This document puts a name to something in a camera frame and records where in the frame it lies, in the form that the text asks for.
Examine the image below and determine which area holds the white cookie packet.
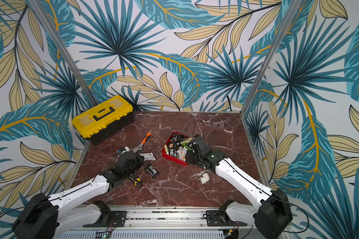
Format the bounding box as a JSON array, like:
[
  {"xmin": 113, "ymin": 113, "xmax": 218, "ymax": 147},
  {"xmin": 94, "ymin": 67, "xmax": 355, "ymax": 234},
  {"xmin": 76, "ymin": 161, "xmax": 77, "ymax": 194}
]
[{"xmin": 140, "ymin": 152, "xmax": 156, "ymax": 161}]

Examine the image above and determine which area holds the black cookie packet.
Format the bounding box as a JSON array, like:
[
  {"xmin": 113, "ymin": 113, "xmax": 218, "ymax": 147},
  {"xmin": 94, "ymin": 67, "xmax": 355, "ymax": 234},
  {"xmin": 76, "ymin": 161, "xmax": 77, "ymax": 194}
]
[{"xmin": 144, "ymin": 164, "xmax": 160, "ymax": 179}]

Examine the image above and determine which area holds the red storage box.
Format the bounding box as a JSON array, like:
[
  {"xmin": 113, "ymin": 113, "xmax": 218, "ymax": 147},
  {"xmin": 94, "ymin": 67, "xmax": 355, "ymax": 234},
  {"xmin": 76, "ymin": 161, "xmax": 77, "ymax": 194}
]
[{"xmin": 162, "ymin": 132, "xmax": 193, "ymax": 166}]

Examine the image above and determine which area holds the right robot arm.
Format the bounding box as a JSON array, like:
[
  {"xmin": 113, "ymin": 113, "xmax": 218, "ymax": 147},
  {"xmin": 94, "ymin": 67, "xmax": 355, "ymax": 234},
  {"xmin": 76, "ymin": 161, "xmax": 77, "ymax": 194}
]
[{"xmin": 185, "ymin": 135, "xmax": 293, "ymax": 239}]

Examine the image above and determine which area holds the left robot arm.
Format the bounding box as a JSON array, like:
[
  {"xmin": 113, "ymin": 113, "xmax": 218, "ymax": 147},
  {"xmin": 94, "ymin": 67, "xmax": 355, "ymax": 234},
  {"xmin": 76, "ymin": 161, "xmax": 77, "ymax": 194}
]
[{"xmin": 12, "ymin": 151, "xmax": 145, "ymax": 239}]

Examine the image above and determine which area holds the white pipe elbow fitting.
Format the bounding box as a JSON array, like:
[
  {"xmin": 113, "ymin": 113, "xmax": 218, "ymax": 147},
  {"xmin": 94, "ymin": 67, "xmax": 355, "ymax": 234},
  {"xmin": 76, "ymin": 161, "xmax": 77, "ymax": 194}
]
[{"xmin": 199, "ymin": 173, "xmax": 210, "ymax": 185}]

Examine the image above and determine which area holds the green snack packet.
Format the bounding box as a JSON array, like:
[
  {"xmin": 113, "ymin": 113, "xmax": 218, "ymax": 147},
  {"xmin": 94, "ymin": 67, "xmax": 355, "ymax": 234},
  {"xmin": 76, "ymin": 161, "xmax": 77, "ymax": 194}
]
[{"xmin": 181, "ymin": 140, "xmax": 193, "ymax": 148}]

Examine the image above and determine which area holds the yellow black utility knife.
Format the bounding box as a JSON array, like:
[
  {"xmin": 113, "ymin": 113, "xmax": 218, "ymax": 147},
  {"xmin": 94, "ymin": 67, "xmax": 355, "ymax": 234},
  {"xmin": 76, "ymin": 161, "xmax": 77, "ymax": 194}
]
[{"xmin": 129, "ymin": 175, "xmax": 142, "ymax": 188}]

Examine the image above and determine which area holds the yellow black toolbox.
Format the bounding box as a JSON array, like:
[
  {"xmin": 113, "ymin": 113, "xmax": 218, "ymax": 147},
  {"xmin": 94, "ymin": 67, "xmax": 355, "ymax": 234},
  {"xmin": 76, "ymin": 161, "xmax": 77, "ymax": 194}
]
[{"xmin": 72, "ymin": 96, "xmax": 134, "ymax": 145}]

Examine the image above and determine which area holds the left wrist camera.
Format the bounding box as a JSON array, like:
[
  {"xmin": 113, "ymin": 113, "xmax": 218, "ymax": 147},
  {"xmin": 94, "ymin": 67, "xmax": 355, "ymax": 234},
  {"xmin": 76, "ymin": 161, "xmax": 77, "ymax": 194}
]
[{"xmin": 117, "ymin": 147, "xmax": 130, "ymax": 155}]

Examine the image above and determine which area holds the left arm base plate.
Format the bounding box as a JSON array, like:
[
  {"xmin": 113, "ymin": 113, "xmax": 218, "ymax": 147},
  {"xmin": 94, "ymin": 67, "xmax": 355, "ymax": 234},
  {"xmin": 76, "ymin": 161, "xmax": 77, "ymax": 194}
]
[{"xmin": 83, "ymin": 201, "xmax": 127, "ymax": 228}]

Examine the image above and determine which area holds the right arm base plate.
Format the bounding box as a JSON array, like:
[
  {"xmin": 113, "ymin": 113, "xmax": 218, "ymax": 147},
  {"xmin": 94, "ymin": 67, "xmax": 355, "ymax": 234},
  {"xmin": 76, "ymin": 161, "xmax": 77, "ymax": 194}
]
[{"xmin": 203, "ymin": 200, "xmax": 247, "ymax": 227}]

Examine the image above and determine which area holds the aluminium front rail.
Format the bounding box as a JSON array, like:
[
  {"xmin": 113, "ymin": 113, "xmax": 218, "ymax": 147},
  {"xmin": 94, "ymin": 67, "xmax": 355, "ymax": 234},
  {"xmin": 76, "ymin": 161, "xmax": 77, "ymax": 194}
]
[{"xmin": 32, "ymin": 206, "xmax": 297, "ymax": 239}]

